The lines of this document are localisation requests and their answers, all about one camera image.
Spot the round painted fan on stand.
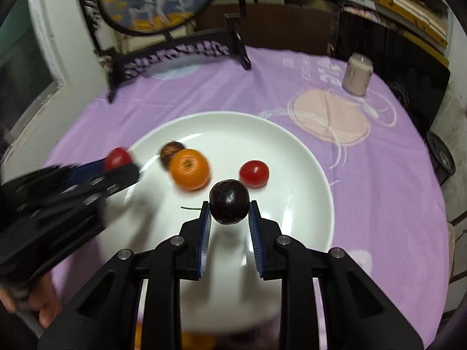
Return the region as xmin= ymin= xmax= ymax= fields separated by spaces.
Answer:
xmin=73 ymin=0 xmax=252 ymax=103

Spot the red cherry tomato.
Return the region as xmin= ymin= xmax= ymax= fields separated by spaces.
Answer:
xmin=103 ymin=147 xmax=133 ymax=171
xmin=239 ymin=160 xmax=271 ymax=188

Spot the beige cup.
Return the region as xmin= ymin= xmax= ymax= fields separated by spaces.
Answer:
xmin=341 ymin=53 xmax=374 ymax=97

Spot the person's left hand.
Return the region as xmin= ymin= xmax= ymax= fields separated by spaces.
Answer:
xmin=0 ymin=272 xmax=63 ymax=329

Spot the orange mandarin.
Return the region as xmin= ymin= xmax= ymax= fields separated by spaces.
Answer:
xmin=170 ymin=149 xmax=211 ymax=191

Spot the dark purple plum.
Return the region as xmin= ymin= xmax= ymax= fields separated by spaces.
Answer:
xmin=209 ymin=179 xmax=251 ymax=225

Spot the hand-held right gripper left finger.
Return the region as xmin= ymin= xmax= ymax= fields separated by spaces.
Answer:
xmin=37 ymin=201 xmax=212 ymax=350

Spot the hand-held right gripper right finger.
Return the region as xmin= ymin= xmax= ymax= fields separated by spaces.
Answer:
xmin=248 ymin=200 xmax=426 ymax=350

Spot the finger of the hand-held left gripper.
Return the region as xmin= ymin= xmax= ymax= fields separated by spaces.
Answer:
xmin=44 ymin=157 xmax=111 ymax=191
xmin=72 ymin=164 xmax=141 ymax=210

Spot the white round plate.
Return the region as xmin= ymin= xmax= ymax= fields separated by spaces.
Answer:
xmin=93 ymin=111 xmax=335 ymax=336

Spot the purple printed tablecloth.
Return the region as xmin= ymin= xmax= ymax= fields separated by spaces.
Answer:
xmin=44 ymin=45 xmax=452 ymax=350

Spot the brown round fruit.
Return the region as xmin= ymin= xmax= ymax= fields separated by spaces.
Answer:
xmin=160 ymin=141 xmax=185 ymax=170

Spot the white window frame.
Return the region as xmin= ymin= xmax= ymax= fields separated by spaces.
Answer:
xmin=0 ymin=0 xmax=112 ymax=146

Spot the black round disc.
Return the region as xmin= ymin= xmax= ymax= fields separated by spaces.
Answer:
xmin=426 ymin=131 xmax=456 ymax=186

